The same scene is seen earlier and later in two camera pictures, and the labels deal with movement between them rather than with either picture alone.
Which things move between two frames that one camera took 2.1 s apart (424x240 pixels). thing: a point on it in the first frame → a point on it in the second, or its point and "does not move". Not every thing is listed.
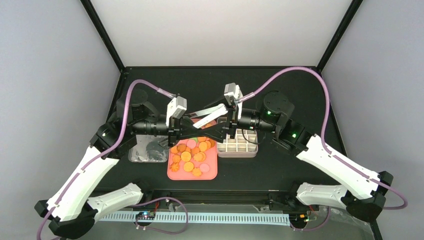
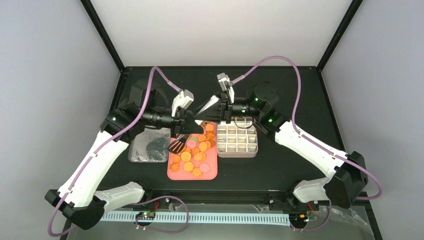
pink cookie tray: (193, 159) does not move
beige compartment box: (244, 145) does not move
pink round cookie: (204, 167) does not move
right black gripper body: (230, 121) → (224, 107)
